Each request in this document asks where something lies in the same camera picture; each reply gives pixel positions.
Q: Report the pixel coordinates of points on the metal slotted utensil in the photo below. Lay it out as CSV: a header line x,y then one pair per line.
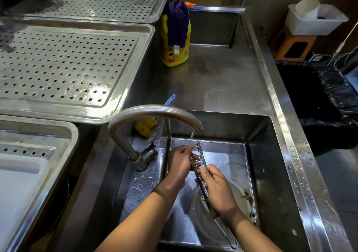
x,y
199,149

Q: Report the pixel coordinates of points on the person's left hand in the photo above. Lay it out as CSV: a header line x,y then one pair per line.
x,y
177,166

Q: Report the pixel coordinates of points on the curved steel faucet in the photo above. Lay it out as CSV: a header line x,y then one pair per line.
x,y
156,111

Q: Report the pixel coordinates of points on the dirty white plate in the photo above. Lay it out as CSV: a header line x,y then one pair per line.
x,y
242,201

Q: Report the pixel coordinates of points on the white cutting board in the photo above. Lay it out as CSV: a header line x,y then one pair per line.
x,y
19,190

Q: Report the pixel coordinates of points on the person's right fingers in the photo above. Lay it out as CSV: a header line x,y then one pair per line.
x,y
205,171

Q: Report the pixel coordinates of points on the perforated steel tray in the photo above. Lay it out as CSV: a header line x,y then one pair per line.
x,y
33,137
67,67
106,0

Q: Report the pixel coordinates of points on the person's left forearm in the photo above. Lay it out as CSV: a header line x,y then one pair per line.
x,y
139,221

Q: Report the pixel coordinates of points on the black-bagged rubbish bin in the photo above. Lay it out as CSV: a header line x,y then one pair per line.
x,y
321,101

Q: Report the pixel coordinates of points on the person's left fingers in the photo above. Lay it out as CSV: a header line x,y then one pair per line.
x,y
184,148

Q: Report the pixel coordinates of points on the person's right hand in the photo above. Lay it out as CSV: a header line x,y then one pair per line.
x,y
219,193

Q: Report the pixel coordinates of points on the purple cloth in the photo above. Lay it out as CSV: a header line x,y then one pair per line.
x,y
178,22

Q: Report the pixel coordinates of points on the black round pan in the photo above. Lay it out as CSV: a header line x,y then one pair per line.
x,y
57,204

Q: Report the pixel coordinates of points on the white plastic tub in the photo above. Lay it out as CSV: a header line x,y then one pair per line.
x,y
327,22

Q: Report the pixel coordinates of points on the white paper cup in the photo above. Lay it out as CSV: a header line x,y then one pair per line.
x,y
307,8

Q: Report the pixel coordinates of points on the person's right forearm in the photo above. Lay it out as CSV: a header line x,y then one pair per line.
x,y
249,232

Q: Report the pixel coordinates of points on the stainless steel sink unit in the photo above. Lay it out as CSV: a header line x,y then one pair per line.
x,y
223,87

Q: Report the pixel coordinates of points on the yellow detergent bottle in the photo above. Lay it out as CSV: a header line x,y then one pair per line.
x,y
174,59

